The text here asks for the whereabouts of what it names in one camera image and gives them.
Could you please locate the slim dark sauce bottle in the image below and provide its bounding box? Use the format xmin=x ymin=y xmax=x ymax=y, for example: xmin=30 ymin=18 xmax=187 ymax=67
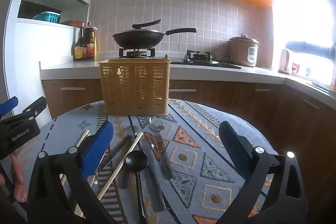
xmin=73 ymin=22 xmax=86 ymax=61

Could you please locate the grey-handled steel utensil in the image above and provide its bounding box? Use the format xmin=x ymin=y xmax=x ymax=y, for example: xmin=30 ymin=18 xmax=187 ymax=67
xmin=98 ymin=136 xmax=133 ymax=172

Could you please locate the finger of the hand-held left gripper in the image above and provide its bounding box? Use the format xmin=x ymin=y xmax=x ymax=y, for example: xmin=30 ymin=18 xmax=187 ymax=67
xmin=5 ymin=96 xmax=47 ymax=124
xmin=0 ymin=96 xmax=19 ymax=116

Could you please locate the black spoon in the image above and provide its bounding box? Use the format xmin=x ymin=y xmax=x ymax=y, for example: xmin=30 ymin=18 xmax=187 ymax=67
xmin=125 ymin=150 xmax=149 ymax=224

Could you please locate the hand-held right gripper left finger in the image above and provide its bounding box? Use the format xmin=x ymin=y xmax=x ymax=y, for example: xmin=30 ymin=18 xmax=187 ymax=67
xmin=26 ymin=120 xmax=124 ymax=224

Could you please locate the teal plastic basket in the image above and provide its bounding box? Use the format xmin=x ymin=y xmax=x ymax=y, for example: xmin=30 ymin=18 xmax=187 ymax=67
xmin=33 ymin=11 xmax=62 ymax=24

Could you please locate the dark-handled steel spoon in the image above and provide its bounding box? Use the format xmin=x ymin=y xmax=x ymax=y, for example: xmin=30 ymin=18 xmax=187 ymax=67
xmin=121 ymin=125 xmax=139 ymax=189

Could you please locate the brown box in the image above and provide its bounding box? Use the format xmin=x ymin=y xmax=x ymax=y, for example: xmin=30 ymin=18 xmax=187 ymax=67
xmin=60 ymin=20 xmax=83 ymax=28

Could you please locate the large dark sauce bottle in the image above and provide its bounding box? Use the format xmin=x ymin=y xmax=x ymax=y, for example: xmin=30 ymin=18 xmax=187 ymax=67
xmin=83 ymin=21 xmax=97 ymax=59

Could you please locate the white kettle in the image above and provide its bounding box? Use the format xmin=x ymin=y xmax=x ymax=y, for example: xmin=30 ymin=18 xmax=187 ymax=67
xmin=278 ymin=49 xmax=293 ymax=75

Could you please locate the black gas cooktop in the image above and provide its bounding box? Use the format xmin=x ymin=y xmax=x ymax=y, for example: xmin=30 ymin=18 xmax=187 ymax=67
xmin=118 ymin=48 xmax=242 ymax=69

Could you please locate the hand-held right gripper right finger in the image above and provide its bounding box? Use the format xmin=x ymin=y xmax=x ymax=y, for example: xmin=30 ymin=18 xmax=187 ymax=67
xmin=218 ymin=120 xmax=309 ymax=224

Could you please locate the patterned tablecloth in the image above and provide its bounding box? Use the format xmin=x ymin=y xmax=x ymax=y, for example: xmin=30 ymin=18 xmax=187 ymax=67
xmin=16 ymin=98 xmax=284 ymax=224

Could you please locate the black-handled steel utensil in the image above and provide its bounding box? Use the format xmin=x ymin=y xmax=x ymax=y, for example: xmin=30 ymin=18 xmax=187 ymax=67
xmin=148 ymin=118 xmax=174 ymax=180

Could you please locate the beige rice cooker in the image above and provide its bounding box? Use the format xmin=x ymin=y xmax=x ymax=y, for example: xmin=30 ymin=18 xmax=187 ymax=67
xmin=227 ymin=33 xmax=260 ymax=67

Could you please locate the wooden kitchen base cabinet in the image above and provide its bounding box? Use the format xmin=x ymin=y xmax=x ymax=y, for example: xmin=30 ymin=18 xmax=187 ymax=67
xmin=42 ymin=79 xmax=336 ymax=224

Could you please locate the black wok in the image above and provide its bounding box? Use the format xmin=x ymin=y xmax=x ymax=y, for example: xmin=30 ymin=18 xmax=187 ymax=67
xmin=113 ymin=28 xmax=197 ymax=49

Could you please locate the yellow slotted utensil basket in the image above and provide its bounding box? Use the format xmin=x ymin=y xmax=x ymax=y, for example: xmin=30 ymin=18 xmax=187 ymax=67
xmin=99 ymin=57 xmax=172 ymax=116

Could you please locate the person's left hand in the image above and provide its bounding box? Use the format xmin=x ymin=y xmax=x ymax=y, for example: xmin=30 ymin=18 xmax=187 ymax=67
xmin=10 ymin=151 xmax=28 ymax=203

